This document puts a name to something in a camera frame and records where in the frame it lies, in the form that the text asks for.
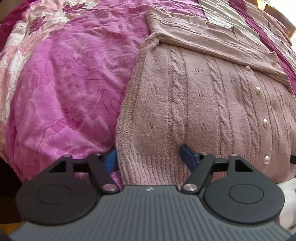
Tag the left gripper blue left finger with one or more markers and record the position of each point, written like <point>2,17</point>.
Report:
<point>100,168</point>

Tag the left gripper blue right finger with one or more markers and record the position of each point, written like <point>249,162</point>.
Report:
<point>200,166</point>

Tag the pink knitted cardigan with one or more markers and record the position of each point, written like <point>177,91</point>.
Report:
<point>209,87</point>

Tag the pink striped floral bedspread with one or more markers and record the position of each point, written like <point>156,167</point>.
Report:
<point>65,71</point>

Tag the pink knitted blanket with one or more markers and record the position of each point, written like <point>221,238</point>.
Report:
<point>281,21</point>

